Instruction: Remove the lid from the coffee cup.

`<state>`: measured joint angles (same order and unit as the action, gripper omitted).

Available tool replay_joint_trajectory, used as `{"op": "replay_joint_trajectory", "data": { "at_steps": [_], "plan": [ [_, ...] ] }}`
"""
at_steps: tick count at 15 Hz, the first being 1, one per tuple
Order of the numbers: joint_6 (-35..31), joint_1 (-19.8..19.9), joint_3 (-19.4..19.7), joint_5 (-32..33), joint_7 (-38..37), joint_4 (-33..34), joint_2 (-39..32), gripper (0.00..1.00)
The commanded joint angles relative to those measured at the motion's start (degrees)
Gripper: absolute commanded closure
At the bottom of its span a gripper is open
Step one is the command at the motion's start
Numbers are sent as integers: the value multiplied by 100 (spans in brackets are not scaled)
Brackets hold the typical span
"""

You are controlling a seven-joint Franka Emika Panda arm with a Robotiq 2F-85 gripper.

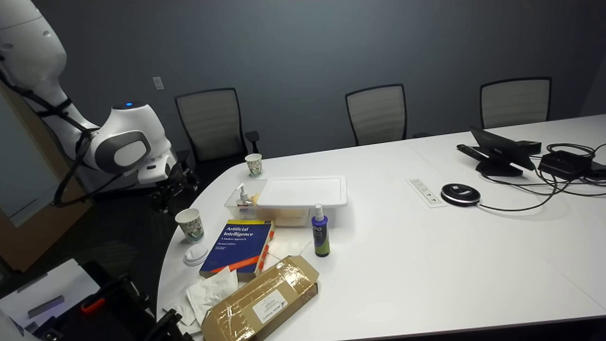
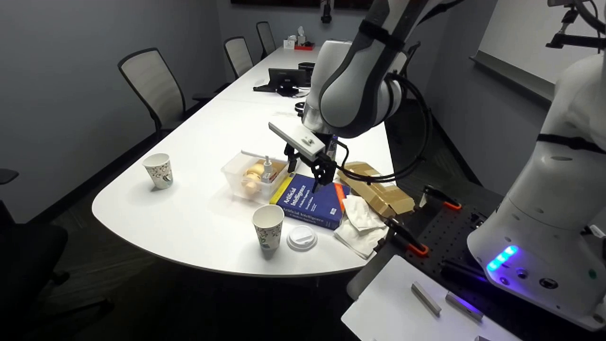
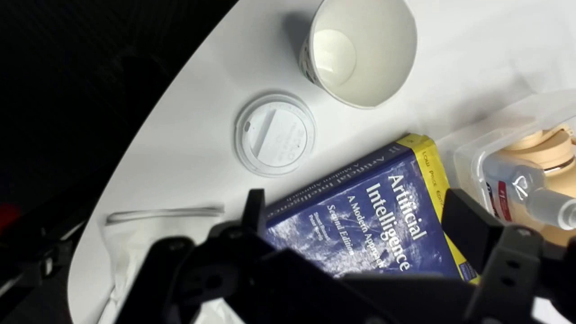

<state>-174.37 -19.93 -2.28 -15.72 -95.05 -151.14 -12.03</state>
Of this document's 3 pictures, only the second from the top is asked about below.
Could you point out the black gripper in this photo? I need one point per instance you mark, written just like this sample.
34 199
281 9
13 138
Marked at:
313 161

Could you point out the white plastic cup lid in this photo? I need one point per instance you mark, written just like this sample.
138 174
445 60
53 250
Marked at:
301 238

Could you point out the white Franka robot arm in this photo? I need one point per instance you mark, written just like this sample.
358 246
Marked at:
352 94

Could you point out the printed paper coffee cup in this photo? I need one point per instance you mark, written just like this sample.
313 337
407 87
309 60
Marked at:
267 233

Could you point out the small printed paper cup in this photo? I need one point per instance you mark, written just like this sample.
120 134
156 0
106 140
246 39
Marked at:
159 170

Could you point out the blue book with yellow stripe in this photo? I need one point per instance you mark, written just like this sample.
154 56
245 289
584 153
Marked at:
309 202

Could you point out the yellow round fruit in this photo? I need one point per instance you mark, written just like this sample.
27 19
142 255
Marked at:
250 185
256 168

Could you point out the clear plastic container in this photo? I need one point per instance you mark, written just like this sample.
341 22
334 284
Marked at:
237 172

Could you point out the crumpled white tissue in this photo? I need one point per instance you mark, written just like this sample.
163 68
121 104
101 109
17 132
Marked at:
360 219

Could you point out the black conference device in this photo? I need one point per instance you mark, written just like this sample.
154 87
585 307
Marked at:
281 79

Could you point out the black clamp orange tip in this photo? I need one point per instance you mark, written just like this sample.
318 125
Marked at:
407 238
443 199

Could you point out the red flat object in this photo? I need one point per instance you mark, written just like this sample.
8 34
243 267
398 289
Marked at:
305 45

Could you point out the white tissue box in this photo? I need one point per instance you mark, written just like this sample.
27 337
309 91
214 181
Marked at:
288 41

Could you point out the white board sheet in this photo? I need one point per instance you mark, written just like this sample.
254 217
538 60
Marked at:
404 314

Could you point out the grey marker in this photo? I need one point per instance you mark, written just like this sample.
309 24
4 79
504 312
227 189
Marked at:
426 299
464 307

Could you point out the black padded office chair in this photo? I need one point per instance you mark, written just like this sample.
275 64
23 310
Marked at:
29 257

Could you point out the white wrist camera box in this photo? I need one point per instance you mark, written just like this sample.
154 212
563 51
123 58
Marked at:
296 138

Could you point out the black frame mesh chair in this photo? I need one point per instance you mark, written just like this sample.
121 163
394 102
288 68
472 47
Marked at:
265 36
239 55
152 85

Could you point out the wall whiteboard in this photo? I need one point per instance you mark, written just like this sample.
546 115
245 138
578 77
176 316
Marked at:
517 38

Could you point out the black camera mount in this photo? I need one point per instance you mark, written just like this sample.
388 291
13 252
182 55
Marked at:
570 38

